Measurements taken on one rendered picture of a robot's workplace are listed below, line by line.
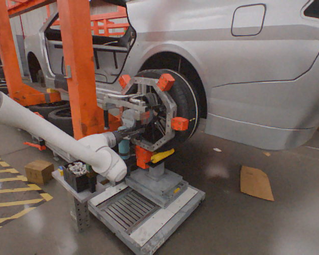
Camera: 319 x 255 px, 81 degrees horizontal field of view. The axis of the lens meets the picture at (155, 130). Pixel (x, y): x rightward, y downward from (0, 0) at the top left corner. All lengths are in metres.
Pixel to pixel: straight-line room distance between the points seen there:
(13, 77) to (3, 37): 0.52
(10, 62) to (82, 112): 1.96
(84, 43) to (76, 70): 0.21
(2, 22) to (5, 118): 2.81
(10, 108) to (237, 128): 1.18
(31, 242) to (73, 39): 1.47
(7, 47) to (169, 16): 2.43
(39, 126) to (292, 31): 1.22
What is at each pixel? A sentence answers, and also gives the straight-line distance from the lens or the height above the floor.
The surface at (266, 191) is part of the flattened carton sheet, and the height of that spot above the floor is 0.01.
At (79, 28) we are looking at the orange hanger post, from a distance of 1.61.
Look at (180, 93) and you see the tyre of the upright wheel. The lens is 1.30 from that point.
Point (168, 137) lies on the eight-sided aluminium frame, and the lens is 1.31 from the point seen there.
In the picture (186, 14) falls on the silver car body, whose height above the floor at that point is 1.54.
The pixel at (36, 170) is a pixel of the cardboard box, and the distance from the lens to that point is 2.27.
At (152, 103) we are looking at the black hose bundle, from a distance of 1.18.
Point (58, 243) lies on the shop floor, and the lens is 1.71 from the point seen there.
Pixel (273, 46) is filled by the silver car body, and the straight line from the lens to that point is 1.26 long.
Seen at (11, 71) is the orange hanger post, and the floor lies 1.03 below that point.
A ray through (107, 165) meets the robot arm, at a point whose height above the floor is 0.82.
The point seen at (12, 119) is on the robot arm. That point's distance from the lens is 0.71.
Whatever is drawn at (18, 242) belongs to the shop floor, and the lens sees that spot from 1.83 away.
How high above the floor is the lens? 1.25
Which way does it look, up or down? 21 degrees down
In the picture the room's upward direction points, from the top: 2 degrees clockwise
